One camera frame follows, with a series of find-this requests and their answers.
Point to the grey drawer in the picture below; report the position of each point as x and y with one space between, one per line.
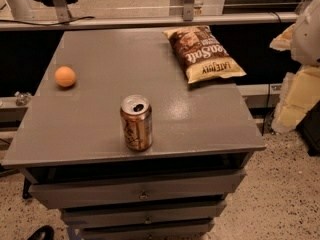
144 214
139 189
148 232

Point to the grey metal rail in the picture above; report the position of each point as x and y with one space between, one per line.
90 22

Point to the orange ball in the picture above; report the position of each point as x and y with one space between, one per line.
65 76

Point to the middle grey drawer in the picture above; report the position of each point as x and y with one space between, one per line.
144 214

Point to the top grey drawer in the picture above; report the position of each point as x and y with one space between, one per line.
139 189

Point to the orange soda can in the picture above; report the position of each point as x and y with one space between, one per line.
136 117

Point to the grey drawer cabinet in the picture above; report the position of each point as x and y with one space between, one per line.
131 152

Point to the small crumpled foil object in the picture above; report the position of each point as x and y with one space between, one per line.
22 99

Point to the bottom grey drawer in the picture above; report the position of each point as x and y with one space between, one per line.
148 232

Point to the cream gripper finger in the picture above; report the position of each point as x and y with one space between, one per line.
283 41
300 92

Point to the brown yellow chip bag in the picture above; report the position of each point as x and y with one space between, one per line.
200 55

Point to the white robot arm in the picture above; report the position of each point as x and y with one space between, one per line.
305 42

